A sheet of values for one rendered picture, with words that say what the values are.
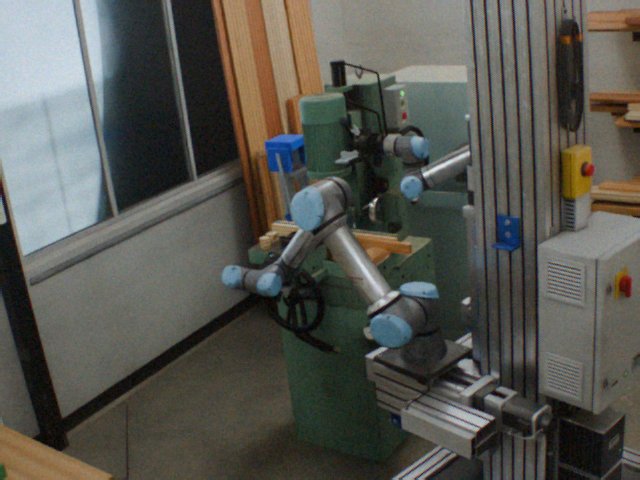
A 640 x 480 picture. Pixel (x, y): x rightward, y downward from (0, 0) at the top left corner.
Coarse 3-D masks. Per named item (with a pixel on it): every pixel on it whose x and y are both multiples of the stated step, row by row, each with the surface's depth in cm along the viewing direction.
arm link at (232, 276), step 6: (228, 270) 266; (234, 270) 265; (240, 270) 266; (246, 270) 266; (222, 276) 267; (228, 276) 266; (234, 276) 264; (240, 276) 265; (228, 282) 265; (234, 282) 264; (240, 282) 265; (240, 288) 267
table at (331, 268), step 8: (280, 240) 341; (256, 248) 335; (272, 248) 333; (280, 248) 332; (256, 256) 333; (264, 256) 331; (328, 256) 318; (392, 256) 313; (400, 256) 319; (328, 264) 314; (336, 264) 311; (376, 264) 305; (384, 264) 309; (392, 264) 314; (320, 272) 311; (328, 272) 315; (336, 272) 313; (344, 272) 311; (384, 272) 309; (304, 280) 310
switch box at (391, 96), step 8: (392, 88) 324; (400, 88) 325; (384, 96) 325; (392, 96) 323; (400, 96) 325; (384, 104) 326; (392, 104) 324; (400, 104) 326; (392, 112) 325; (400, 112) 326; (392, 120) 326; (400, 120) 327; (408, 120) 333
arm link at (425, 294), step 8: (400, 288) 246; (408, 288) 244; (416, 288) 244; (424, 288) 244; (432, 288) 244; (408, 296) 242; (416, 296) 241; (424, 296) 241; (432, 296) 242; (424, 304) 241; (432, 304) 243; (424, 312) 239; (432, 312) 243; (432, 320) 245; (424, 328) 245; (432, 328) 246
